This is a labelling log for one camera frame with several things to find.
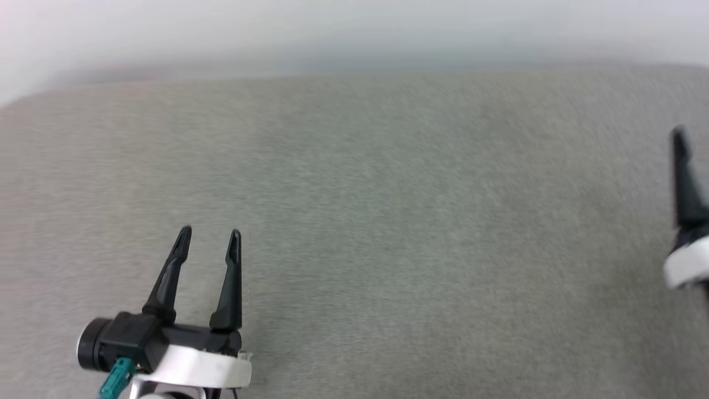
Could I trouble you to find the teal cable connector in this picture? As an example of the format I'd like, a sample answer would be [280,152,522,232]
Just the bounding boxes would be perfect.
[99,357,137,399]

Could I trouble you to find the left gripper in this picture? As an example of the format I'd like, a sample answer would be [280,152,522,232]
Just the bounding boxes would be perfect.
[114,226,253,388]

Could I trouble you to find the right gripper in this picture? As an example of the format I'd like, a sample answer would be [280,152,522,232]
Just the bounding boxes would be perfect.
[664,126,709,290]

